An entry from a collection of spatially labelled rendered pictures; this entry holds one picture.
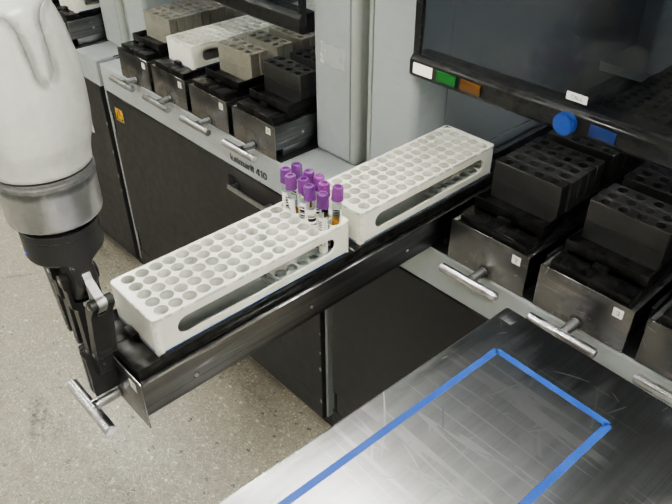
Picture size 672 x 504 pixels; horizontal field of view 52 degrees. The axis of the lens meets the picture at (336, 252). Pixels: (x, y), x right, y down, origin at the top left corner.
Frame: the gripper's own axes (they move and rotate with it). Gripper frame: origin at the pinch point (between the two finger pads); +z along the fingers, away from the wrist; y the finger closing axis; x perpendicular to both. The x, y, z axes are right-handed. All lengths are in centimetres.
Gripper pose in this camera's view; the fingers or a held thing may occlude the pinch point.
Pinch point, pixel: (99, 365)
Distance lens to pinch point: 83.6
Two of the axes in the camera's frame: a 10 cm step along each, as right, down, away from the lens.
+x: -7.3, 4.0, -5.5
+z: 0.0, 8.1, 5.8
